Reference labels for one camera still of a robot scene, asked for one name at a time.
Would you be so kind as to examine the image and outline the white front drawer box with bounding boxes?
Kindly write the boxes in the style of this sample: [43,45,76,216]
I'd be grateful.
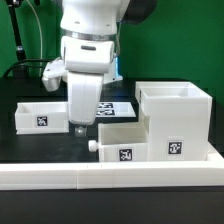
[88,122,148,162]

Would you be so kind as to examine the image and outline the white drawer cabinet frame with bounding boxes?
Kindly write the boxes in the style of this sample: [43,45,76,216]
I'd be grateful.
[135,81,212,161]

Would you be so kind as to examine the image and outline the white rear drawer box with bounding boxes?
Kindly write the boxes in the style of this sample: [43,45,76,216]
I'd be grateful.
[15,102,69,134]

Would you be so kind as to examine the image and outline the black camera stand pole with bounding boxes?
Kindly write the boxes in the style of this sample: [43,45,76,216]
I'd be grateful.
[4,0,30,80]

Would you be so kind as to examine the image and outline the white L-shaped boundary fence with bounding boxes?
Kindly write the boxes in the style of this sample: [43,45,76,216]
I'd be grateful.
[0,146,224,191]

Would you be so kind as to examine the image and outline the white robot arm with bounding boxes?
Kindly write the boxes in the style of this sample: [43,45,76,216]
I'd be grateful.
[37,0,157,133]

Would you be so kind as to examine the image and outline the white drawer box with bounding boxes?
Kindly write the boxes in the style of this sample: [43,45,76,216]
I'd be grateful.
[88,122,148,162]
[15,102,69,134]

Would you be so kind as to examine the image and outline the black cables at base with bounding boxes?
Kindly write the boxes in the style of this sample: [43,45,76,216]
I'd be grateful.
[2,57,54,79]

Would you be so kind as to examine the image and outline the white marker tag plate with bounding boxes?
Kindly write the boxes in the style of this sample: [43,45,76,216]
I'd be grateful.
[96,102,136,117]

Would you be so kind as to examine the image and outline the grey hanging cable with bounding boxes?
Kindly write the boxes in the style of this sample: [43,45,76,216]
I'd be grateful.
[25,0,45,68]

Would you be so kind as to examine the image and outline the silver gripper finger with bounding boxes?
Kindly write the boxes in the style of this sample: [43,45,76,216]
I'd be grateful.
[75,125,87,137]

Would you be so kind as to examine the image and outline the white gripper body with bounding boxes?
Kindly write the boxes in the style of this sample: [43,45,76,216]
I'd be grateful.
[42,36,114,125]

